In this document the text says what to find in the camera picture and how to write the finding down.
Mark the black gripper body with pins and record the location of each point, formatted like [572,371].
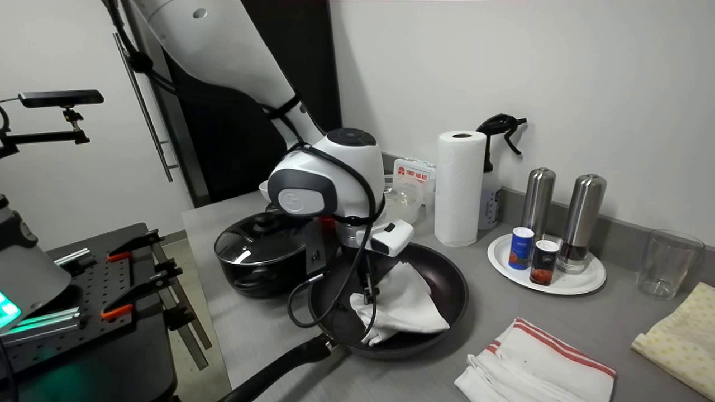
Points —
[373,264]

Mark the plain white cloth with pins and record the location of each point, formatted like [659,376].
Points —
[406,310]

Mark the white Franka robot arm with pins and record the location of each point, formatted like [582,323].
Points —
[224,52]

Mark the black frying pan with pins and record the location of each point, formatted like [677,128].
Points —
[438,276]

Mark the yellow cloth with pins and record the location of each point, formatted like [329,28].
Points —
[682,342]

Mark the black cooking pot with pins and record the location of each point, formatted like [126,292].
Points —
[261,280]

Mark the white paper towel roll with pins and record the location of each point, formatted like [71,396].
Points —
[459,193]

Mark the glass pot lid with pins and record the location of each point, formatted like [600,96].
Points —
[246,237]

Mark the blue spice can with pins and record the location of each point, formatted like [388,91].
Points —
[521,248]

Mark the dark spice jar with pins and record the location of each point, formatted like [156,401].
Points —
[543,263]

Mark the red striped white towel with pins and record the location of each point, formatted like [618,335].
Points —
[538,366]

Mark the steel spice grinder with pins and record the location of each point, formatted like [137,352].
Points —
[538,197]
[582,215]

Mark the black door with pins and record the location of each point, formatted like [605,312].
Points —
[224,165]

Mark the spray bottle with black head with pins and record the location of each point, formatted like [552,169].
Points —
[502,126]

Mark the white round plate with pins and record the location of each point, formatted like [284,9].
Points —
[582,283]

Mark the black orange clamp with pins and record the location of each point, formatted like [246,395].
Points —
[141,292]
[134,245]

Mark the black table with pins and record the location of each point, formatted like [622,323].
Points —
[113,380]

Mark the black perforated breadboard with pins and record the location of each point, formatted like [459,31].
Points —
[90,292]

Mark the clear drinking glass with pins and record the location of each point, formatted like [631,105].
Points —
[667,270]

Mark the silver aluminium rail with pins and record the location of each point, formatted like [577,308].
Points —
[46,323]

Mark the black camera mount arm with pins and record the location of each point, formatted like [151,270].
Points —
[46,138]

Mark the black camera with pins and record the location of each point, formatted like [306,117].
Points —
[58,99]

